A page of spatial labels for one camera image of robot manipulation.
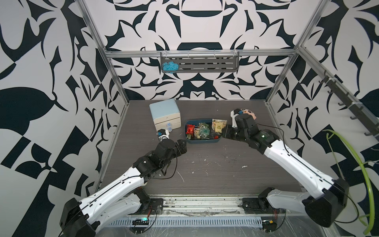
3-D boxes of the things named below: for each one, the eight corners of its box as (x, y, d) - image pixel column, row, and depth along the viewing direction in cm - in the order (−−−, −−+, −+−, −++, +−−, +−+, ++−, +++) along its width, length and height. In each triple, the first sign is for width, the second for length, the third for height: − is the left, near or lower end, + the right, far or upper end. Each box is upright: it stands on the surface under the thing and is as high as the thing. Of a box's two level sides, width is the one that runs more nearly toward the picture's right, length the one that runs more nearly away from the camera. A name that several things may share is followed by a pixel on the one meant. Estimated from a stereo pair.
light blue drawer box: (158, 135, 102) (153, 121, 89) (153, 119, 110) (149, 104, 98) (182, 128, 105) (181, 113, 93) (176, 113, 114) (174, 98, 102)
